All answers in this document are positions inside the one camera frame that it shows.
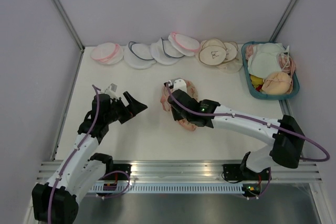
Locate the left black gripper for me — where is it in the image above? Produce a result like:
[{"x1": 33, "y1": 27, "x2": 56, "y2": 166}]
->
[{"x1": 104, "y1": 92, "x2": 147, "y2": 124}]

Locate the floral patterned laundry bag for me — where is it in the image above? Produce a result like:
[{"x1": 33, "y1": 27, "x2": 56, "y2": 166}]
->
[{"x1": 160, "y1": 80, "x2": 198, "y2": 132}]

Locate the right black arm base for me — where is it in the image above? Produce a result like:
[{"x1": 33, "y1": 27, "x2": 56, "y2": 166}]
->
[{"x1": 222, "y1": 164, "x2": 270, "y2": 184}]

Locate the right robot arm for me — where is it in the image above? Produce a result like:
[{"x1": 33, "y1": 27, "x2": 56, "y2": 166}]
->
[{"x1": 167, "y1": 89, "x2": 304, "y2": 179}]

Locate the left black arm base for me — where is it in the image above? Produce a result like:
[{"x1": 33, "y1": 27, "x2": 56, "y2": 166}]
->
[{"x1": 104, "y1": 163, "x2": 132, "y2": 183}]

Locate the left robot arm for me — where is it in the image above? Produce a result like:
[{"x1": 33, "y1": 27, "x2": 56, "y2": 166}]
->
[{"x1": 31, "y1": 90, "x2": 147, "y2": 223}]

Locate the blue-trimmed white mesh bag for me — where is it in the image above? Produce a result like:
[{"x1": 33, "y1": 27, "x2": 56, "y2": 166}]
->
[{"x1": 123, "y1": 41, "x2": 156, "y2": 69}]

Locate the grey-trimmed white mesh bag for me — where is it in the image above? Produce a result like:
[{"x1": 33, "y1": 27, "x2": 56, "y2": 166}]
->
[{"x1": 150, "y1": 38, "x2": 184, "y2": 66}]

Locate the pink-trimmed mesh bag left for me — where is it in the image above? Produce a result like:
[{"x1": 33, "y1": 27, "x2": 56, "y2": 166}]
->
[{"x1": 90, "y1": 42, "x2": 123, "y2": 65}]

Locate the pink-trimmed mesh bag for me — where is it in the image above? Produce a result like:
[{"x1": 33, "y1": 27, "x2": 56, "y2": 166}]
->
[
  {"x1": 168, "y1": 32, "x2": 201, "y2": 57},
  {"x1": 90, "y1": 42, "x2": 123, "y2": 65}
]

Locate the pink-trimmed mesh bag centre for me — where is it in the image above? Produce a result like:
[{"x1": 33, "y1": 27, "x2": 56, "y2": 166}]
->
[{"x1": 168, "y1": 32, "x2": 201, "y2": 57}]

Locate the beige brown-trimmed mesh bag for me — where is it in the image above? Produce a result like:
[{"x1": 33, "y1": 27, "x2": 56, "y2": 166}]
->
[{"x1": 195, "y1": 38, "x2": 227, "y2": 66}]

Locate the beige mesh bag rear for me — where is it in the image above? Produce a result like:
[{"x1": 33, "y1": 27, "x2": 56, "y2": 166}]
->
[{"x1": 217, "y1": 41, "x2": 243, "y2": 73}]

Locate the white bra in basket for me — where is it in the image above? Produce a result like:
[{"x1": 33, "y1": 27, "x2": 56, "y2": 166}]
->
[{"x1": 246, "y1": 43, "x2": 285, "y2": 79}]

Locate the peach bra in basket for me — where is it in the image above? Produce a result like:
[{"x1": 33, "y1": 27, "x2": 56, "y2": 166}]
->
[{"x1": 261, "y1": 72, "x2": 293, "y2": 95}]

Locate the pink lace bra in basket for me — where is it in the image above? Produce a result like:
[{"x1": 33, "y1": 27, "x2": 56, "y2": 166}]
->
[{"x1": 278, "y1": 46, "x2": 296, "y2": 76}]

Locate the yellow garment in basket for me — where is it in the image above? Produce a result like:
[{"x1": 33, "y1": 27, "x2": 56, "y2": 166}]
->
[{"x1": 250, "y1": 75, "x2": 264, "y2": 87}]

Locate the teal plastic basket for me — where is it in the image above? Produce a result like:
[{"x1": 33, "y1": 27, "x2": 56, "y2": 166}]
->
[{"x1": 240, "y1": 41, "x2": 300, "y2": 101}]

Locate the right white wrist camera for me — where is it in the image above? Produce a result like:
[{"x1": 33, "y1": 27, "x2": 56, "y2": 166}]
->
[{"x1": 164, "y1": 78, "x2": 187, "y2": 92}]

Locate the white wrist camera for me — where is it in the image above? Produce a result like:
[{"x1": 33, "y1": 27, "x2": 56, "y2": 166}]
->
[
  {"x1": 104, "y1": 83, "x2": 118, "y2": 99},
  {"x1": 164, "y1": 78, "x2": 187, "y2": 92}
]

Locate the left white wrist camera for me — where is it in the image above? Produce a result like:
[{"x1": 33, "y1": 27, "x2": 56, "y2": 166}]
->
[{"x1": 104, "y1": 83, "x2": 118, "y2": 99}]

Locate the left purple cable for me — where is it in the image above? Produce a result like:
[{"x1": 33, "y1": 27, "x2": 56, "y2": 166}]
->
[{"x1": 47, "y1": 84, "x2": 132, "y2": 222}]

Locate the aluminium front rail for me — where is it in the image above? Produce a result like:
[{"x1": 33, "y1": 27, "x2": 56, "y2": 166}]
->
[{"x1": 114, "y1": 160, "x2": 322, "y2": 184}]

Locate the white slotted cable duct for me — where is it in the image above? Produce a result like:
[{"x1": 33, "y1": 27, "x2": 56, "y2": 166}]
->
[{"x1": 86, "y1": 184, "x2": 244, "y2": 194}]

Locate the left aluminium frame post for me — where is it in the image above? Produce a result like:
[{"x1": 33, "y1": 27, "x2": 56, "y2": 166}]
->
[{"x1": 51, "y1": 0, "x2": 85, "y2": 52}]

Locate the aluminium frame post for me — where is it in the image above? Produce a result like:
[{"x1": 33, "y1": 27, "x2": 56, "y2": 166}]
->
[
  {"x1": 268, "y1": 0, "x2": 299, "y2": 42},
  {"x1": 51, "y1": 0, "x2": 85, "y2": 52}
]

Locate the right aluminium frame post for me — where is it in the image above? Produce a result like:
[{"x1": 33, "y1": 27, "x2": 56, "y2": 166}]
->
[{"x1": 268, "y1": 0, "x2": 299, "y2": 42}]

